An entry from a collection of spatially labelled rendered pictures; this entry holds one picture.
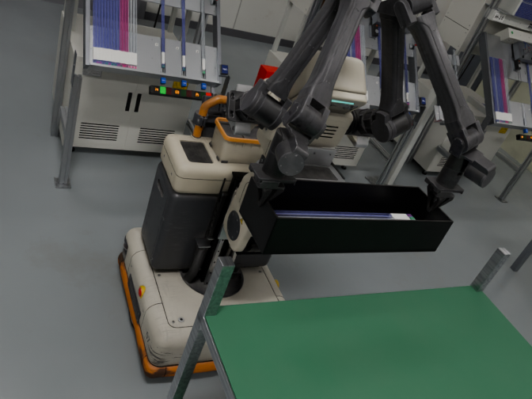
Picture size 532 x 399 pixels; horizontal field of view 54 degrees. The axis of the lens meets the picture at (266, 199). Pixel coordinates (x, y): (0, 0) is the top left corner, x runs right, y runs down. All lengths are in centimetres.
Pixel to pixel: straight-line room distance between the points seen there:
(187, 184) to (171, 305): 49
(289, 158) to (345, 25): 36
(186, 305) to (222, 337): 99
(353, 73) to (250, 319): 77
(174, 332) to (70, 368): 43
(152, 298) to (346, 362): 107
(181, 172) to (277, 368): 96
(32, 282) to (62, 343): 35
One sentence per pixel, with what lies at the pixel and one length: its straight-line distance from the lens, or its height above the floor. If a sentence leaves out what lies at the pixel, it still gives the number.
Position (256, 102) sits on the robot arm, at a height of 126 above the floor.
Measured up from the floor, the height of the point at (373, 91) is 78.
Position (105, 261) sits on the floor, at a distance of 263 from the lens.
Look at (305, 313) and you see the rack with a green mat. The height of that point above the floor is 95.
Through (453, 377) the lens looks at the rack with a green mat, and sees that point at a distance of 138.
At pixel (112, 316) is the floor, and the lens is 240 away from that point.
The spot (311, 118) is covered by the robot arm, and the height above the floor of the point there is 136.
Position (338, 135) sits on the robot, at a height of 114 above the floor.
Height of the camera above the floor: 179
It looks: 32 degrees down
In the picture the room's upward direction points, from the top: 22 degrees clockwise
